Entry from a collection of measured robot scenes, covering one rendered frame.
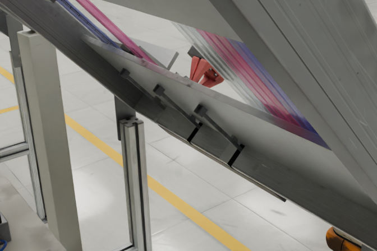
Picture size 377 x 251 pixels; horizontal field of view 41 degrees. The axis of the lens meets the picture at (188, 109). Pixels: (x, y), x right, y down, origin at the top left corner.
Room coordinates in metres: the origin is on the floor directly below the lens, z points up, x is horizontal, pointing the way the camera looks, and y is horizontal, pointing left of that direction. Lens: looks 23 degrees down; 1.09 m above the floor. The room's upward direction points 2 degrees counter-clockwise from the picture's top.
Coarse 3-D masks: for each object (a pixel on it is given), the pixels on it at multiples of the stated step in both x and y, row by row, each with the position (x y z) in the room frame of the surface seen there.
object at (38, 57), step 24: (24, 48) 1.08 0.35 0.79; (48, 48) 1.09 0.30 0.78; (24, 72) 1.10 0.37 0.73; (48, 72) 1.08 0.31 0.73; (48, 96) 1.07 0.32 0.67; (48, 120) 1.07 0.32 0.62; (48, 144) 1.06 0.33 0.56; (48, 168) 1.06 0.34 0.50; (48, 192) 1.07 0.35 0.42; (72, 192) 1.09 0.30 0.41; (48, 216) 1.09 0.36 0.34; (72, 216) 1.09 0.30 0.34; (72, 240) 1.08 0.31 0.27
